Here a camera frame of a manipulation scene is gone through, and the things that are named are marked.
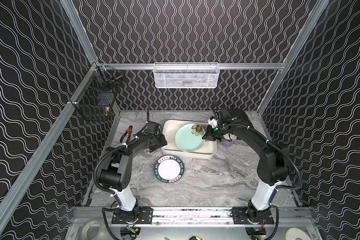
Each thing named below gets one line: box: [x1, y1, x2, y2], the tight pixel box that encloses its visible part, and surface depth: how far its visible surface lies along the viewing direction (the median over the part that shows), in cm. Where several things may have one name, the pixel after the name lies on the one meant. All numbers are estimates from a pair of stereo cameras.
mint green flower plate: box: [175, 123, 206, 153], surface depth 94 cm
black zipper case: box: [237, 109, 252, 125], surface depth 112 cm
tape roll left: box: [81, 220, 100, 240], surface depth 71 cm
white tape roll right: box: [285, 227, 312, 240], surface depth 71 cm
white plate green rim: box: [154, 155, 185, 184], surface depth 89 cm
